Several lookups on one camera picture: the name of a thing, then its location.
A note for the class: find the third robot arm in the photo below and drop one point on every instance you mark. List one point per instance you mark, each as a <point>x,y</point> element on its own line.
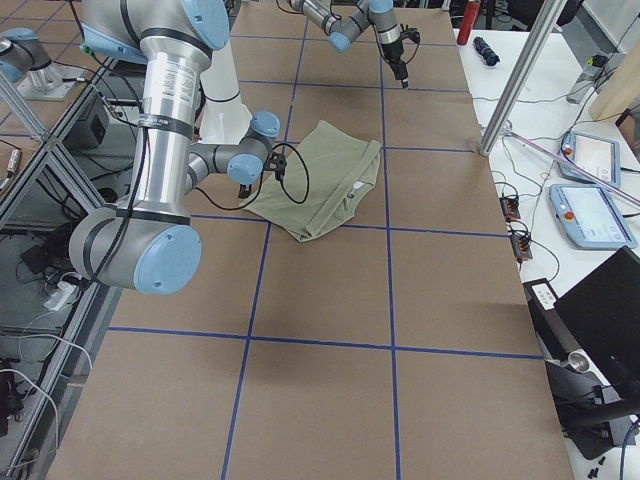
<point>22,52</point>

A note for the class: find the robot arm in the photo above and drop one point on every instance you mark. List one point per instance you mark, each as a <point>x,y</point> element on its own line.
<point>343,31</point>
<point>191,124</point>

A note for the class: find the blue teach pendant far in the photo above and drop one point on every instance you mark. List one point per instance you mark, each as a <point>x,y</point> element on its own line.
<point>598,156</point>

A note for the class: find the aluminium frame post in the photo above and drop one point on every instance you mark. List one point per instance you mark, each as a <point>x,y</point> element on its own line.
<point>535,42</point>

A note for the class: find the red bottle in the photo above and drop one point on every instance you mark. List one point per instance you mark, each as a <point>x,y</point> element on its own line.
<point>469,18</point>

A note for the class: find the blue teach pendant near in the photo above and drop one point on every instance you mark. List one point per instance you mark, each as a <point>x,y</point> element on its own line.
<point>589,217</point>

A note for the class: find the white power strip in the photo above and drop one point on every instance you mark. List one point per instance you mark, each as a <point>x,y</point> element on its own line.
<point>65,294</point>

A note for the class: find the green long-sleeve shirt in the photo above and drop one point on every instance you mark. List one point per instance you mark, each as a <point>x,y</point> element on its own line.
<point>326,178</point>

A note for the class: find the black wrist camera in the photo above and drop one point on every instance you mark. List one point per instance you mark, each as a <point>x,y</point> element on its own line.
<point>277,164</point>
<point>410,33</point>

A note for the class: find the orange connector box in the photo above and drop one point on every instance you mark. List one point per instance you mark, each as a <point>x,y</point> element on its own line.
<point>510,208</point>
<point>521,245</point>

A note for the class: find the blue teach pendant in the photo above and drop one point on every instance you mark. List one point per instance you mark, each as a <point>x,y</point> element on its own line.
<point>598,156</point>
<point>589,217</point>

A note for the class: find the folded dark blue umbrella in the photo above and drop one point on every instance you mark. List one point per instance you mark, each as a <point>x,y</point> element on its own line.
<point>484,50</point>

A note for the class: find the orange connector box far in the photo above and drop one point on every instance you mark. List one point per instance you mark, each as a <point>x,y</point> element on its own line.
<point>510,208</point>

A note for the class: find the orange connector box near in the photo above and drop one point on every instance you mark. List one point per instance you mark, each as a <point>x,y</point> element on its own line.
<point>521,245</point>

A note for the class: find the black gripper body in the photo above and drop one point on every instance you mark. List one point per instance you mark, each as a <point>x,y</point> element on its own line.
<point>392,52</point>
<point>244,190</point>

